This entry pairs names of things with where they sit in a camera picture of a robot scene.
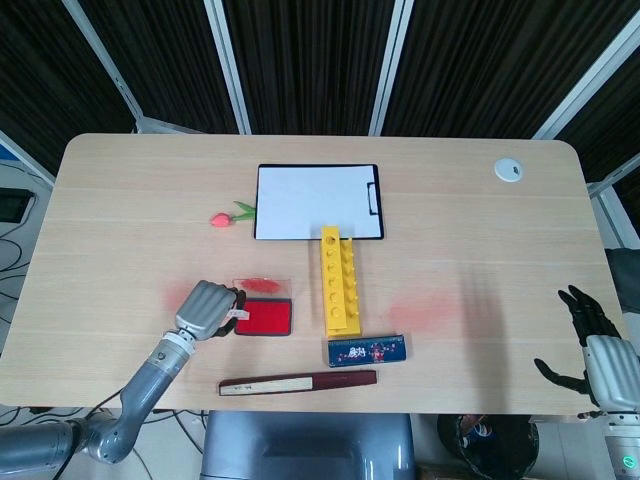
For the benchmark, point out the black electronic device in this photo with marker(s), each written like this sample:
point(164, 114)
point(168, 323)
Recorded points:
point(12, 206)

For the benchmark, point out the folded dark red fan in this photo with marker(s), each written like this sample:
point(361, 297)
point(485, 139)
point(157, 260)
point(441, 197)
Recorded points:
point(300, 384)

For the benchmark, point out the white red stamp block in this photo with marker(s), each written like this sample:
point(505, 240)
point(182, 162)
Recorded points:
point(240, 314)

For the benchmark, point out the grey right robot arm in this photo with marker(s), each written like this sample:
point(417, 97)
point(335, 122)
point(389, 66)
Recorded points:
point(622, 445)

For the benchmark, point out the yellow toy brick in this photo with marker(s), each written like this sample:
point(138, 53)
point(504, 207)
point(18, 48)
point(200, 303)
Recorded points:
point(335, 290)

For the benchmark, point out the black clipboard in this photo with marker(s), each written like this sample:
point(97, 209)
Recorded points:
point(378, 200)

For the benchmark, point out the red ink pad clear lid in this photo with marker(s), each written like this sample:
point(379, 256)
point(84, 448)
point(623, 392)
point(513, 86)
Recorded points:
point(267, 317)

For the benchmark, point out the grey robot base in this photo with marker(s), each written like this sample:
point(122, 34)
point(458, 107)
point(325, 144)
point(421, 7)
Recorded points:
point(305, 445)

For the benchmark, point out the artificial pink tulip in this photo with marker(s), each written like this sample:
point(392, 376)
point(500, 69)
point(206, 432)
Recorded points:
point(221, 220)

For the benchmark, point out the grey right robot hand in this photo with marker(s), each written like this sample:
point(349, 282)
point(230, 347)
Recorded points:
point(610, 372)

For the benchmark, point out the white paper sheet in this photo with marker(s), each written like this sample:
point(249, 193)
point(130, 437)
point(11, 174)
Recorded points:
point(310, 200)

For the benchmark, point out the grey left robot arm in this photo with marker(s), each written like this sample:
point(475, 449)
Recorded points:
point(150, 380)

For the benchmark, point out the white aluminium partition post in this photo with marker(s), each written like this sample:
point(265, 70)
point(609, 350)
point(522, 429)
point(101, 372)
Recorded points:
point(105, 67)
point(391, 65)
point(227, 65)
point(585, 82)

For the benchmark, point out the dark blue printed fan box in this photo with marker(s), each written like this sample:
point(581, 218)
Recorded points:
point(367, 352)

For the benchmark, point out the black trash bin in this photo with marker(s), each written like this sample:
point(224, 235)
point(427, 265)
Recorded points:
point(487, 450)

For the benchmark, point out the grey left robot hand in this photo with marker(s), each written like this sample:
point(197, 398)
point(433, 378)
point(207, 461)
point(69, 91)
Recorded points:
point(205, 310)

